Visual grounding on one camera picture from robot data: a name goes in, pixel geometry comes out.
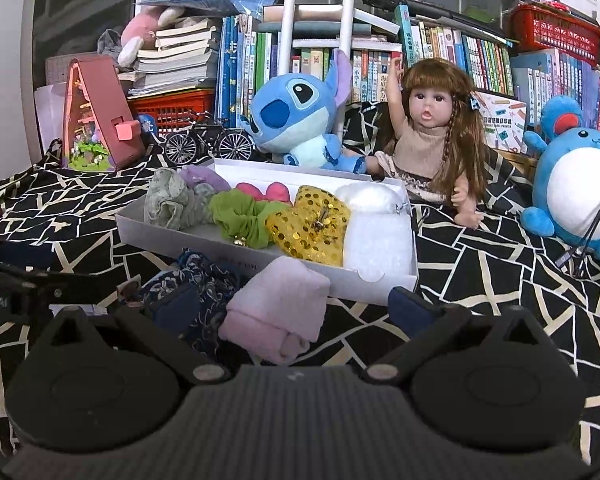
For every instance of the black long rod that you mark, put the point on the black long rod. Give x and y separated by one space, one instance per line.
430 7

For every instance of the pink triangular house model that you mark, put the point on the pink triangular house model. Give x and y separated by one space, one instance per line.
105 110

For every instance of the white illustrated box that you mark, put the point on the white illustrated box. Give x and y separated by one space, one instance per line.
500 120

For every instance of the white metal ladder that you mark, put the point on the white metal ladder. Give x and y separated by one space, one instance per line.
290 35

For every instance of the pink bunny plush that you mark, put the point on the pink bunny plush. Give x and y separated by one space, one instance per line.
140 35

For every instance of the long-haired baby doll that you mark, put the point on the long-haired baby doll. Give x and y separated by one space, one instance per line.
430 150

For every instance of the blue round mouse plush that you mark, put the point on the blue round mouse plush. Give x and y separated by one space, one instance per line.
580 185

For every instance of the pale floral scrunchie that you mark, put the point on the pale floral scrunchie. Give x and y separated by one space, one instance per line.
197 210

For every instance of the grey cloth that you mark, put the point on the grey cloth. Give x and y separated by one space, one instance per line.
111 42

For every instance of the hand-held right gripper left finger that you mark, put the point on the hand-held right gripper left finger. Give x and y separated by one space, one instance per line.
177 310

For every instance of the black white-lined bedsheet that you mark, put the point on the black white-lined bedsheet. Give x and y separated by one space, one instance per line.
505 285

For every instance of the blue round toy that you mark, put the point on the blue round toy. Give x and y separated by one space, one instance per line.
146 123

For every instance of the blue alien plush toy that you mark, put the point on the blue alien plush toy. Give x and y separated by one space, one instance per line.
290 120

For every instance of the white paper bag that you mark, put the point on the white paper bag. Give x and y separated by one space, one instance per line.
50 120

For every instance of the grey grid cutting mat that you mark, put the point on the grey grid cutting mat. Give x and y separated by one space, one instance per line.
57 70

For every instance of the green scrunchie with bell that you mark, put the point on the green scrunchie with bell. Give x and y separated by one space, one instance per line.
240 217

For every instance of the black miniature bicycle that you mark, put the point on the black miniature bicycle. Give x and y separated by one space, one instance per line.
210 142

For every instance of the white fluffy pouch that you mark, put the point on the white fluffy pouch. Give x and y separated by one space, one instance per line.
377 230

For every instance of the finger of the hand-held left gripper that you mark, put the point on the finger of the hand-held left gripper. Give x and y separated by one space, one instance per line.
27 256
65 290

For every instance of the red plastic basket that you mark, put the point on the red plastic basket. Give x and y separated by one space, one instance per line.
555 35
170 110

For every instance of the pink fabric hair bow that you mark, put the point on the pink fabric hair bow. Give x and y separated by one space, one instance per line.
267 194

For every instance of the row of upright books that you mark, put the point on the row of upright books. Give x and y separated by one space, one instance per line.
490 60

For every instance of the navy floral scrunchie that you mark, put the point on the navy floral scrunchie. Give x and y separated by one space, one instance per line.
215 280

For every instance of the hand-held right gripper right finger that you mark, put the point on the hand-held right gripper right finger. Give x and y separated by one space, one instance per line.
410 310

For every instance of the blue flat box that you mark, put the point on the blue flat box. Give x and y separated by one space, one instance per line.
215 2

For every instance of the stack of lying books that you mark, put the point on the stack of lying books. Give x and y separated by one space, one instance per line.
175 57

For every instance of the green checked scrunchie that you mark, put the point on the green checked scrunchie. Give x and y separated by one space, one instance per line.
165 200

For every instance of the white cardboard box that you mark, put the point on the white cardboard box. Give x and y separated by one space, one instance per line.
205 240

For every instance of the lavender scrunchie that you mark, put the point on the lavender scrunchie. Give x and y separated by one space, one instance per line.
205 177

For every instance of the pink cloth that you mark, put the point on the pink cloth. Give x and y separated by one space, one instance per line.
280 305

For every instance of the gold sequin bow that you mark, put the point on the gold sequin bow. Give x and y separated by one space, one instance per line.
305 230

